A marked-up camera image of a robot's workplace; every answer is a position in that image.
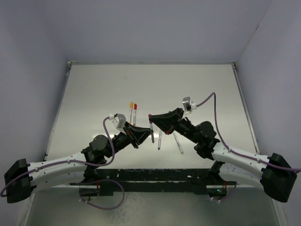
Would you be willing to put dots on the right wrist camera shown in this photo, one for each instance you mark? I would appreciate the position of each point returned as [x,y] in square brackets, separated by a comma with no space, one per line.
[188,104]

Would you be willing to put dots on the green pen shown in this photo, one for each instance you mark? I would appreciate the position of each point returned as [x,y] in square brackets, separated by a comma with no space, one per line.
[178,143]

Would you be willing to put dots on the yellow pen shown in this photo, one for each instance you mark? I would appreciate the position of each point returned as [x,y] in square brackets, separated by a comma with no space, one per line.
[130,114]

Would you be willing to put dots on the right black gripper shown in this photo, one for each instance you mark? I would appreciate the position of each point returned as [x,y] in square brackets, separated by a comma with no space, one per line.
[168,121]

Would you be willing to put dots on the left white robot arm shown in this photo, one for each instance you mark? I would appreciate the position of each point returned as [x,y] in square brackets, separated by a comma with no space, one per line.
[23,178]

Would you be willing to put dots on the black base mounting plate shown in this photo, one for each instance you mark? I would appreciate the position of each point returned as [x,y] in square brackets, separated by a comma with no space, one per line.
[195,181]

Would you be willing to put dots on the pink pen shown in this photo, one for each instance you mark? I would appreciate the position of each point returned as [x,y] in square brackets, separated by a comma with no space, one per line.
[152,135]

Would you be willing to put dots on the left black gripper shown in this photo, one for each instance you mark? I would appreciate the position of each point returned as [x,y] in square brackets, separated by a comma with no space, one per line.
[140,133]

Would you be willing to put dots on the blue pen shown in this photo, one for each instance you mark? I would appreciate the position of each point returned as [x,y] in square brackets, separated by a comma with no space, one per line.
[159,139]

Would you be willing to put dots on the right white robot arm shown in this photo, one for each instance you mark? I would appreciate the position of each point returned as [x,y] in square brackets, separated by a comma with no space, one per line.
[272,174]

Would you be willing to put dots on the red pen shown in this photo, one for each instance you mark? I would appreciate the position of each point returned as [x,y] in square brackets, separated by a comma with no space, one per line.
[134,117]

